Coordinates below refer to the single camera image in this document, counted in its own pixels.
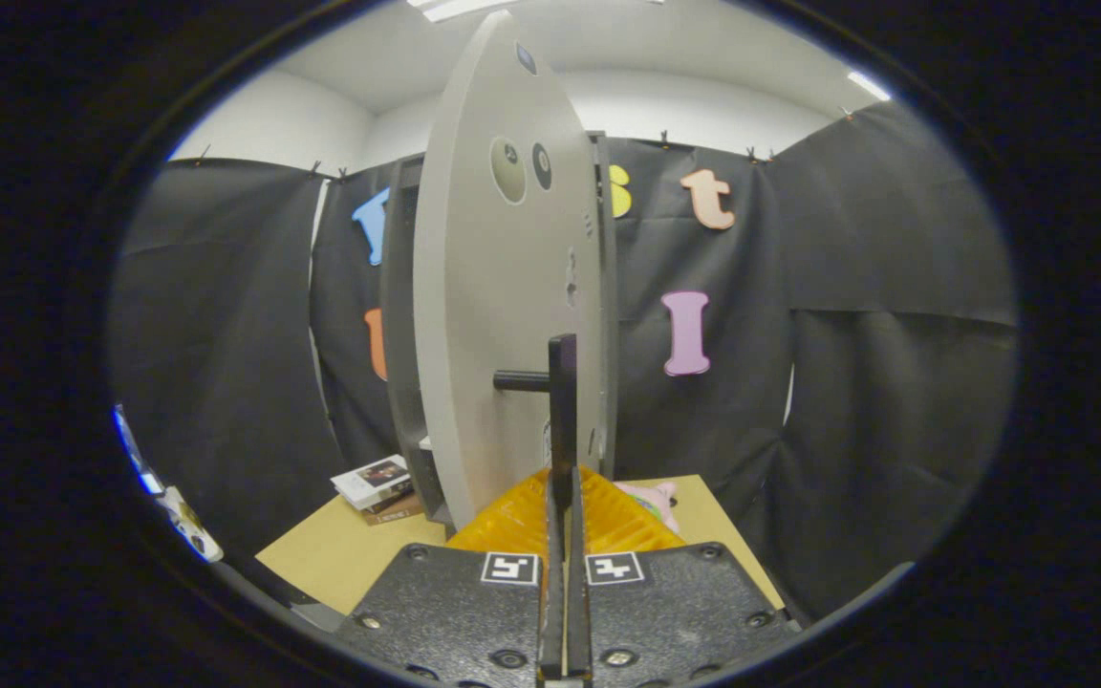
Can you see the white book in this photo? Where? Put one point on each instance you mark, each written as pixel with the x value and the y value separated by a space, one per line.
pixel 374 480

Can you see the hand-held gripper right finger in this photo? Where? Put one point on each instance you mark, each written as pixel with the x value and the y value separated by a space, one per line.
pixel 675 612

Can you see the grey shoe cabinet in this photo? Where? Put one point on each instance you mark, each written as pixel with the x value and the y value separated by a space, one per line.
pixel 400 334

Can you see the black backdrop cloth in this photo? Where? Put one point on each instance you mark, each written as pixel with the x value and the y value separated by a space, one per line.
pixel 226 334

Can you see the small ceiling light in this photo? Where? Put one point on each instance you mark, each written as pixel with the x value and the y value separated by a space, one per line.
pixel 868 86

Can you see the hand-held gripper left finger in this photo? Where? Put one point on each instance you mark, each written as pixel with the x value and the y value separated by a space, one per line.
pixel 455 612

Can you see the white patterned object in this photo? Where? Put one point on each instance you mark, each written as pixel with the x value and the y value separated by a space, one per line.
pixel 192 526

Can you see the pink and green plush toy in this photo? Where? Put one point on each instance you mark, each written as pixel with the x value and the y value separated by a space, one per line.
pixel 654 502

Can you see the long ceiling light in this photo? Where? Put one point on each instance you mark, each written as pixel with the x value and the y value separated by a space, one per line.
pixel 455 8

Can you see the brown book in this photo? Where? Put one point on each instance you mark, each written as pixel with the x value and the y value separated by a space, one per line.
pixel 394 512

